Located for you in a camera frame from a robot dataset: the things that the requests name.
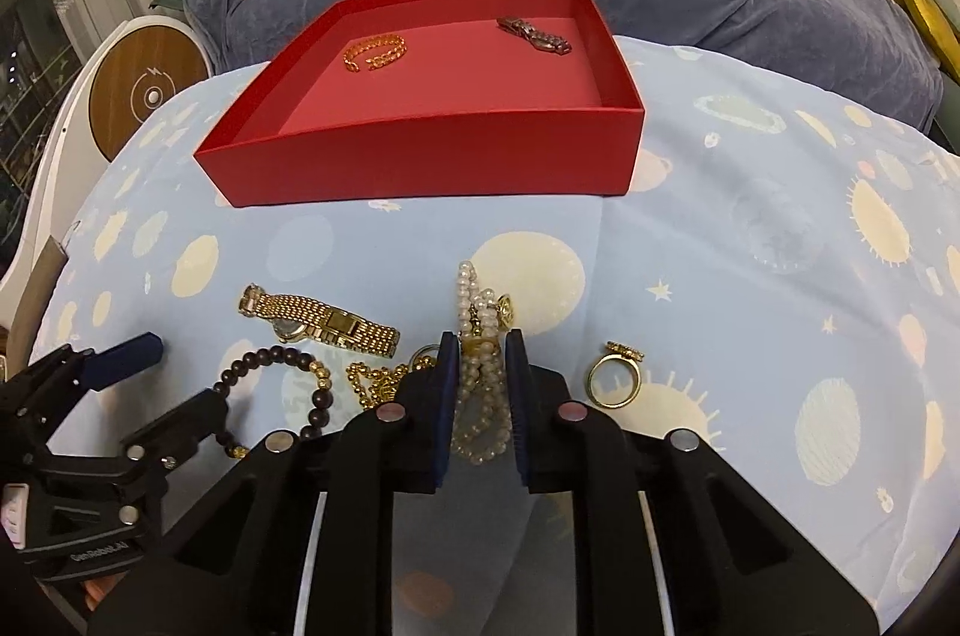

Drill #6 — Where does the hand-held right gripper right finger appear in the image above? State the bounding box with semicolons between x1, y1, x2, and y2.
504;328;878;636

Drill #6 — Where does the red cardboard box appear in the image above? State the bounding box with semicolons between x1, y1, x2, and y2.
193;0;647;209

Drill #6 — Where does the yellow pillow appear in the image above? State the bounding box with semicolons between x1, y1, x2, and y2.
885;0;960;59

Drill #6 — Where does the white device with wooden disc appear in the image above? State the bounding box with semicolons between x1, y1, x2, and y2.
0;10;211;314

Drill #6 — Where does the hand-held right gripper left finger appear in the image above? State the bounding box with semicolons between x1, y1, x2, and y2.
88;330;460;636

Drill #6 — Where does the gold chain bracelet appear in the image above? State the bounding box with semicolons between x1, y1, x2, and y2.
343;34;410;74

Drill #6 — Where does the dark bead bracelet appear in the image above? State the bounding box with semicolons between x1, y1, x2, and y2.
212;343;335;461

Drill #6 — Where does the pearl bracelet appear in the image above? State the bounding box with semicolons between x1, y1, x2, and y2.
448;261;518;464

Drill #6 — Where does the gold wristwatch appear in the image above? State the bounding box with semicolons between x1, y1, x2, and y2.
238;283;401;358

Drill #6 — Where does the silver link wristwatch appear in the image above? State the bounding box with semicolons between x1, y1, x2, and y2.
496;16;575;57

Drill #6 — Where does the thin gold chain necklace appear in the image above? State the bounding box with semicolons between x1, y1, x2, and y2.
345;360;413;412

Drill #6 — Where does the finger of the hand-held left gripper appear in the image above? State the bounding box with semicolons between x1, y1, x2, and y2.
112;385;230;503
15;332;164;428

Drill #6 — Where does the wide gold ring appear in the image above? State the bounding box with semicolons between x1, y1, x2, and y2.
586;340;647;410

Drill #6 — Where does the cardboard piece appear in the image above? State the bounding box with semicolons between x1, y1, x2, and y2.
7;235;68;367

